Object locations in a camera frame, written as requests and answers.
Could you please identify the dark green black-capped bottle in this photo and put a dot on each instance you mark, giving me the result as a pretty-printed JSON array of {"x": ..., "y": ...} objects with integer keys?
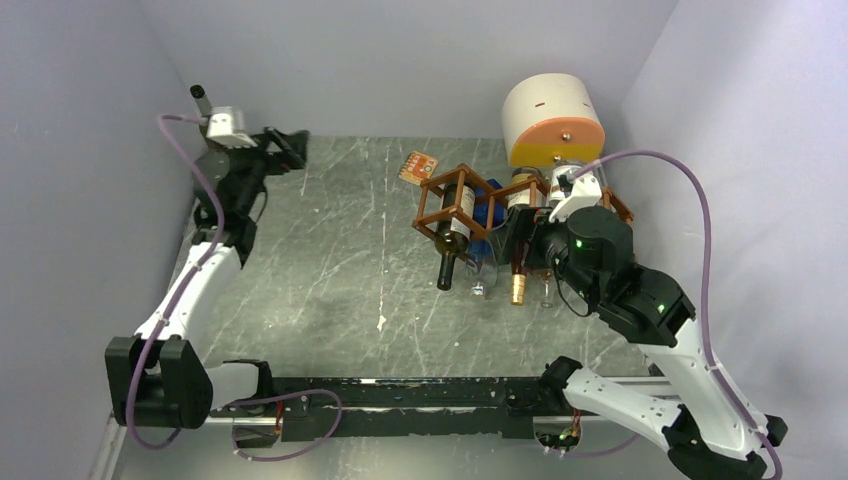
[{"x": 453, "y": 236}]

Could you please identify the dark gold-capped wine bottle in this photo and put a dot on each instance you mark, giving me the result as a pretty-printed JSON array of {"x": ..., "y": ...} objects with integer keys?
[{"x": 531, "y": 196}]

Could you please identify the small orange card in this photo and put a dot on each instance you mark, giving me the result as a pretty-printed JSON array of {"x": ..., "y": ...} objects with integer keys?
[{"x": 418, "y": 168}]

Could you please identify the cream orange cylinder container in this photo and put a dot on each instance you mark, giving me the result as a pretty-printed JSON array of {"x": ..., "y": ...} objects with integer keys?
[{"x": 550, "y": 117}]

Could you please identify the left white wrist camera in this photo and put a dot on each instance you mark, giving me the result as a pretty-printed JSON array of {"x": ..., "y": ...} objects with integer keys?
[{"x": 226, "y": 127}]

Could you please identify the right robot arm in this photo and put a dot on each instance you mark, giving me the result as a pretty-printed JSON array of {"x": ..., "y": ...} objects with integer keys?
[{"x": 710, "y": 431}]

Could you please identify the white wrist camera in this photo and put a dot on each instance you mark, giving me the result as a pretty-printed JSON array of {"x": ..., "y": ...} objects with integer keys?
[
  {"x": 571, "y": 195},
  {"x": 226, "y": 127}
]

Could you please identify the clear round liquor bottle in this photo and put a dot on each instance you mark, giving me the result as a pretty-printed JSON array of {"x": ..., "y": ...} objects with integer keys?
[{"x": 560, "y": 173}]

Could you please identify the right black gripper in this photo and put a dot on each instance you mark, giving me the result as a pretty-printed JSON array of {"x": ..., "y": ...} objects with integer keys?
[{"x": 530, "y": 222}]

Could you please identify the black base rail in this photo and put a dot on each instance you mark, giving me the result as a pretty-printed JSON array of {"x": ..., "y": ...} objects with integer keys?
[{"x": 393, "y": 407}]

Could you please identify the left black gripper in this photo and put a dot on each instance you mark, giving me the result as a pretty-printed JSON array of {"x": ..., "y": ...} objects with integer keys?
[{"x": 286, "y": 160}]

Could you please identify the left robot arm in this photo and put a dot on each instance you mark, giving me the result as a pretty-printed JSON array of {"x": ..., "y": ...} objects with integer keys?
[{"x": 155, "y": 376}]

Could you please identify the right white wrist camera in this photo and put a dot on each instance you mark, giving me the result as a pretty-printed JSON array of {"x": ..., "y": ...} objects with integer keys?
[{"x": 571, "y": 195}]

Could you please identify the brown wooden wine rack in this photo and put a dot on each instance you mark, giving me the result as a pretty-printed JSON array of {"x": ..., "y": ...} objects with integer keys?
[{"x": 490, "y": 210}]

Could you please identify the olive green wine bottle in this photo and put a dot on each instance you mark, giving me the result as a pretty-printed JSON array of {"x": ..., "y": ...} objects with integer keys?
[{"x": 201, "y": 99}]

